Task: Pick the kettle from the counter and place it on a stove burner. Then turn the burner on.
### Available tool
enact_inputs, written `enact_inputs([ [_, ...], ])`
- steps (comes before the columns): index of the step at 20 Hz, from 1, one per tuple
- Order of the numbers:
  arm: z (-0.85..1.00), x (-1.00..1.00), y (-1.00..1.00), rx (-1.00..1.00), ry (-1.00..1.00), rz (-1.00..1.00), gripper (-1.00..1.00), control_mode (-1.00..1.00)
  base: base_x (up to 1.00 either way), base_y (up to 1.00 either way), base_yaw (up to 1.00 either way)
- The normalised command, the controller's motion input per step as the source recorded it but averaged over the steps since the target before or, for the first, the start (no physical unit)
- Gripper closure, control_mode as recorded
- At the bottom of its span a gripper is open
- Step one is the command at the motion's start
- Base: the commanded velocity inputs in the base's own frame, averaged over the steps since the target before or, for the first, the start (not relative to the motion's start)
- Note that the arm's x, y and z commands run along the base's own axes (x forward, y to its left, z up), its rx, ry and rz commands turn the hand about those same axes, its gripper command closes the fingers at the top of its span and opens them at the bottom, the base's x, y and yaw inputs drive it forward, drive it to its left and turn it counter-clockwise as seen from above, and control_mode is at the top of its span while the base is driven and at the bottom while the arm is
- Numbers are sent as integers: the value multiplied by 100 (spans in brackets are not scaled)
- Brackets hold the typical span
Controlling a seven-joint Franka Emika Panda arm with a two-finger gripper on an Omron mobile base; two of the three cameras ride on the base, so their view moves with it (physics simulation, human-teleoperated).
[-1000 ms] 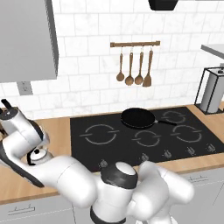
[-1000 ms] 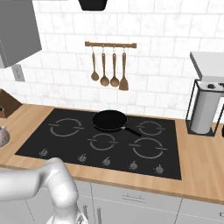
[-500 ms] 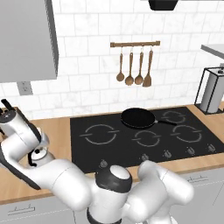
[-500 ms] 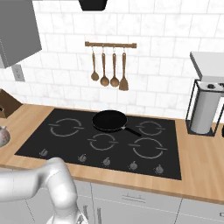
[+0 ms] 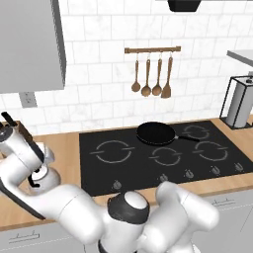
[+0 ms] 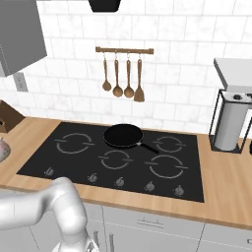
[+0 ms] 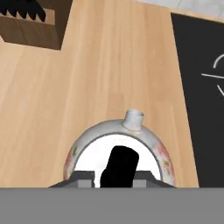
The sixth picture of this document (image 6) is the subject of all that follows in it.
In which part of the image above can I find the grey wall socket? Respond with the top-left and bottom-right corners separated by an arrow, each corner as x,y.
12,71 -> 30,94

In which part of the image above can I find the small wooden spoon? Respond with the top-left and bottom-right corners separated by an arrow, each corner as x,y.
101,53 -> 113,93

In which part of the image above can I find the white wall shelf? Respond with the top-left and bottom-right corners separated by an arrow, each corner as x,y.
213,57 -> 252,94

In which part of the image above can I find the black frying pan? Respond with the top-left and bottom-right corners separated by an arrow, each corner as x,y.
102,123 -> 160,155

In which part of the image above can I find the black range hood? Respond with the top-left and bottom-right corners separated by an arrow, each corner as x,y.
88,0 -> 122,14

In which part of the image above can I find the wooden ladle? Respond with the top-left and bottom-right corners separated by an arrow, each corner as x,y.
111,54 -> 124,98

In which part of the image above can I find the white paper towel roll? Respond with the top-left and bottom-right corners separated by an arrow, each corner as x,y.
213,93 -> 252,153

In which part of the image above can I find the wooden utensil rail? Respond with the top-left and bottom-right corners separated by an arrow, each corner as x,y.
94,46 -> 156,56

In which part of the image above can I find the black glass hob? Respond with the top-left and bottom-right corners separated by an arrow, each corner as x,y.
16,121 -> 206,204

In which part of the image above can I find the wooden spatula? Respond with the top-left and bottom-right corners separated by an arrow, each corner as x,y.
133,54 -> 146,103

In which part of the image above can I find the grey drawer handle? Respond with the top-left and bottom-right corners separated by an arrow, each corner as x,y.
137,217 -> 164,228

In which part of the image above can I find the brown wooden knife block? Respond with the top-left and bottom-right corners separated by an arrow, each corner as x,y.
0,99 -> 27,134

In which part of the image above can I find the grey cupboard door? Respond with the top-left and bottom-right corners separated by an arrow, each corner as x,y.
82,202 -> 105,252

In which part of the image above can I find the grey wall cupboard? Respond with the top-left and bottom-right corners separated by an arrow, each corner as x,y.
0,0 -> 48,78

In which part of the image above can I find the pale patterned kettle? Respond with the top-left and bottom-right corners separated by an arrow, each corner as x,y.
0,136 -> 12,162

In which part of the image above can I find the black wire stand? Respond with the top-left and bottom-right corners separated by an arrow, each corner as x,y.
208,89 -> 252,155

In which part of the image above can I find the grey drawer front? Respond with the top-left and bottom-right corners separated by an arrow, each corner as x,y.
196,221 -> 252,252
100,204 -> 207,252

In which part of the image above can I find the grey cupboard door handle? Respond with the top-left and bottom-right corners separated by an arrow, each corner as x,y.
93,229 -> 100,248
108,232 -> 115,252

